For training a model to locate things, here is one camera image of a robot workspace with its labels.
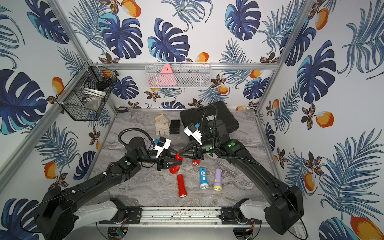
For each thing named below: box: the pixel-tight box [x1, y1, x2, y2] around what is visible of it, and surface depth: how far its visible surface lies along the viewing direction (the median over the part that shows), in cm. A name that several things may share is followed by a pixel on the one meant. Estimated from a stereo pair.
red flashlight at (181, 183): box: [177, 174, 187, 198], surface depth 83 cm
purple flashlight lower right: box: [213, 167, 223, 192], surface depth 85 cm
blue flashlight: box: [200, 167, 209, 189], surface depth 87 cm
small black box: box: [169, 120, 181, 134], surface depth 109 cm
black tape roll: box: [117, 106, 129, 113], surface depth 124 cm
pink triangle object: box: [152, 63, 177, 86], surface depth 92 cm
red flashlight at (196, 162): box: [192, 159, 201, 166], surface depth 92 cm
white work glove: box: [154, 114, 170, 136], surface depth 112 cm
